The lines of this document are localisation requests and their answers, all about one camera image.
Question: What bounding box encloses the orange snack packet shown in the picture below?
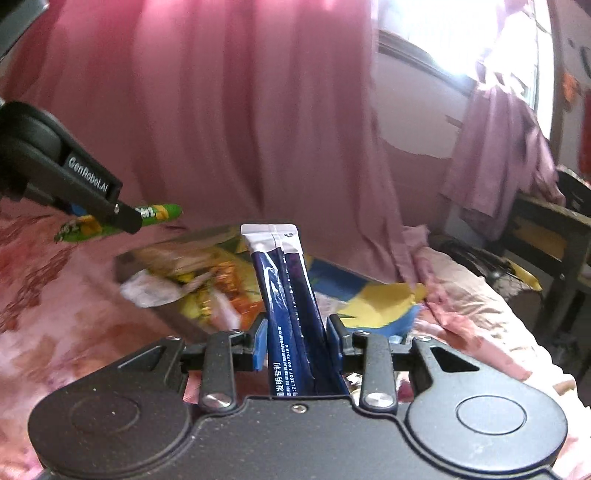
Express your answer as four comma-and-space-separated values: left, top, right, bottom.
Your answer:
203, 261, 266, 330

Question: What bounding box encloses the green sausage stick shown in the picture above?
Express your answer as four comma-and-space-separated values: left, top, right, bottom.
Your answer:
53, 203, 183, 244

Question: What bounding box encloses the black wire fan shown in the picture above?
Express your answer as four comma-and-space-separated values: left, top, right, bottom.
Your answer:
429, 235, 543, 301

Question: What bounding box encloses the floral pink blanket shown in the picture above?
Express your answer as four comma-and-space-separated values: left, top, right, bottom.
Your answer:
0, 203, 591, 480

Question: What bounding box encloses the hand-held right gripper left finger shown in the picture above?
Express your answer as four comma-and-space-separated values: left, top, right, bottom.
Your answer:
92, 318, 269, 414

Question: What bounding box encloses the wooden desk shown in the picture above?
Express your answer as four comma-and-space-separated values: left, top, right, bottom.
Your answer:
501, 168, 591, 342

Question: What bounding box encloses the window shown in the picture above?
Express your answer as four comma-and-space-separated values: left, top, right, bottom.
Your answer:
376, 0, 555, 112

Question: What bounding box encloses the grey tray box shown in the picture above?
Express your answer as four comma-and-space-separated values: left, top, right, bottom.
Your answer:
113, 224, 416, 342

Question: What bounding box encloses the small pink curtain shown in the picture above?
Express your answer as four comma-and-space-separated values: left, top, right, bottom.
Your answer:
438, 9, 566, 241

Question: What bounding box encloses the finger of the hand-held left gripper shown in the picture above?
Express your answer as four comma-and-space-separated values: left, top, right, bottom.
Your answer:
71, 200, 144, 234

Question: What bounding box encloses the large pink curtain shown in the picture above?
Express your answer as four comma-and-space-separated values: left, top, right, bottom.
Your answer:
0, 0, 430, 287

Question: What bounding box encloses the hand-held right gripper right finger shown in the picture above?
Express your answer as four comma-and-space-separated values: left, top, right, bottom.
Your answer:
326, 314, 505, 414

